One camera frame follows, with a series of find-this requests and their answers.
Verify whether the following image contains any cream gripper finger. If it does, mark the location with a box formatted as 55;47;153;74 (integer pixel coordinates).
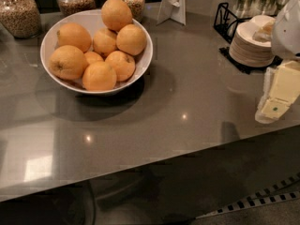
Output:
262;60;300;120
252;21;275;42

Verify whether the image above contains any glass cup left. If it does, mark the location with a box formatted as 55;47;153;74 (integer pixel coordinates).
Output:
232;0;253;18

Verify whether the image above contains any white folded card stand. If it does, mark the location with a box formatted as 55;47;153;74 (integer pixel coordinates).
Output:
157;0;187;25

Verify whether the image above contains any small hidden orange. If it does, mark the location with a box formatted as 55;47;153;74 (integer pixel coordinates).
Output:
84;51;103;64

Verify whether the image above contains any black wire rack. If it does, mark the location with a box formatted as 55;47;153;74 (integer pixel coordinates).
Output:
213;2;250;43

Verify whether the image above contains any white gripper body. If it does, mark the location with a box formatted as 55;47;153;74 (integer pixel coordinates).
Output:
255;67;275;124

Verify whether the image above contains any left glass cereal jar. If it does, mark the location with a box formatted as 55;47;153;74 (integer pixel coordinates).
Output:
0;0;41;38

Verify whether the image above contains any white ceramic bowl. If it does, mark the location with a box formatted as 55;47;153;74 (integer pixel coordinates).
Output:
40;9;153;96

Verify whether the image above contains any stack of paper plates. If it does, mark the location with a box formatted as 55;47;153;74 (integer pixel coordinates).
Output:
229;22;275;68

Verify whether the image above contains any black mat under plates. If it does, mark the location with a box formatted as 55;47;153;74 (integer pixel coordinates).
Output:
218;47;282;75

